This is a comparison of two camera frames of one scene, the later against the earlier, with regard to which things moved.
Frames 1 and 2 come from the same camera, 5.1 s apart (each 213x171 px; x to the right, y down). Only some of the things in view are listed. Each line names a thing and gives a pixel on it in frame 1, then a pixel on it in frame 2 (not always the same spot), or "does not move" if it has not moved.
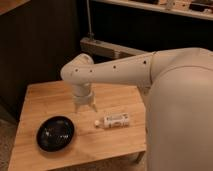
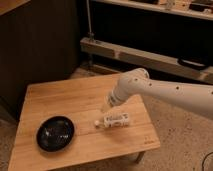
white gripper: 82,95 to 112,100
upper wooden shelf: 181,7 does not move
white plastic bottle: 114,120 does not move
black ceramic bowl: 55,133 does not move
